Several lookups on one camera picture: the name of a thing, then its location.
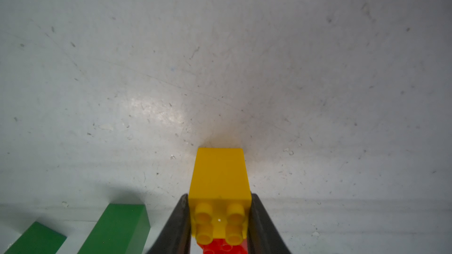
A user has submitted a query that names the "red lego brick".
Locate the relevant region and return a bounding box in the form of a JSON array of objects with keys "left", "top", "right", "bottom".
[{"left": 198, "top": 239, "right": 248, "bottom": 254}]

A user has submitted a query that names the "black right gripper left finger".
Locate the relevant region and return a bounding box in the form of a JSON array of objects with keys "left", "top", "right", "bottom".
[{"left": 147, "top": 194, "right": 191, "bottom": 254}]

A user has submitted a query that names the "green lego brick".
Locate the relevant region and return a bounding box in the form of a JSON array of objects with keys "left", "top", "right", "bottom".
[
  {"left": 78, "top": 204, "right": 150, "bottom": 254},
  {"left": 4, "top": 222, "right": 67, "bottom": 254}
]

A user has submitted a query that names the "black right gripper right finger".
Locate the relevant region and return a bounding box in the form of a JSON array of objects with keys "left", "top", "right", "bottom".
[{"left": 247, "top": 194, "right": 291, "bottom": 254}]

